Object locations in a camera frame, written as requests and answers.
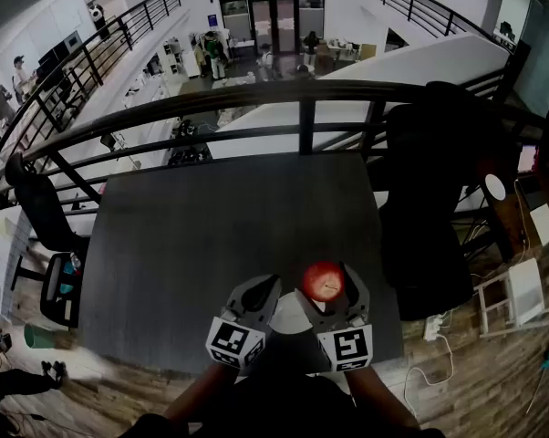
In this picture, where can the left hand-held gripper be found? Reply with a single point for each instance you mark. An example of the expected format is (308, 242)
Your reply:
(233, 342)

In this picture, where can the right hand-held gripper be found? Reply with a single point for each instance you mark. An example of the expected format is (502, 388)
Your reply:
(347, 347)

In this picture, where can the red apple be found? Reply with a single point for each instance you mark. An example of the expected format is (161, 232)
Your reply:
(322, 281)

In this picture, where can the white round plate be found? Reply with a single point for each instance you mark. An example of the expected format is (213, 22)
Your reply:
(289, 315)

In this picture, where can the person's right forearm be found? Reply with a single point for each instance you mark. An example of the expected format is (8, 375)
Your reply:
(384, 399)

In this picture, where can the person's left forearm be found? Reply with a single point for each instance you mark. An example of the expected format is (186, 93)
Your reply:
(201, 395)

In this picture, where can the white power strip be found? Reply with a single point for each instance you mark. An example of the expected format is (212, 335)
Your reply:
(432, 327)

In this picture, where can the person's black clothing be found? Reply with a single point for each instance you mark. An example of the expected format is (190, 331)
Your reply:
(288, 404)

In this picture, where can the large black office chair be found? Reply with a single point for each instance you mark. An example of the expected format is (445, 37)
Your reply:
(429, 190)

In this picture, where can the clear water bottle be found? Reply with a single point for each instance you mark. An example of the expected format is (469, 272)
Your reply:
(75, 261)

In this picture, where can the white stool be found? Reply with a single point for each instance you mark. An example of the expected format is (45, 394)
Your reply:
(525, 290)

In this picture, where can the teal packet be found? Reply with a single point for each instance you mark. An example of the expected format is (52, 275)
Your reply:
(67, 277)

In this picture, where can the brown wooden side table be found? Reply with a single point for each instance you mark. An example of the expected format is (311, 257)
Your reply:
(511, 226)

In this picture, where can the white round disc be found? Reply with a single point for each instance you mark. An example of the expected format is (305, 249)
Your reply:
(495, 187)

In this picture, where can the curved black metal railing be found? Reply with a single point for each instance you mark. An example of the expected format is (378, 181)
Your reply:
(256, 94)

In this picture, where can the green bucket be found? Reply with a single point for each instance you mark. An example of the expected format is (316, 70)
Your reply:
(38, 336)

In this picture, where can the small black office chair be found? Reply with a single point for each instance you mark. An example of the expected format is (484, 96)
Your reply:
(46, 212)

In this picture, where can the tablet with pink screen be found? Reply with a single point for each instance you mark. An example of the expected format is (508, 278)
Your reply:
(527, 159)

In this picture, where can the white work table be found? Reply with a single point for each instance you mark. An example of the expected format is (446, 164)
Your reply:
(1, 253)

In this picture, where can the straight black metal railing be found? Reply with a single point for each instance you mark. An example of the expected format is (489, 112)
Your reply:
(92, 48)
(420, 7)

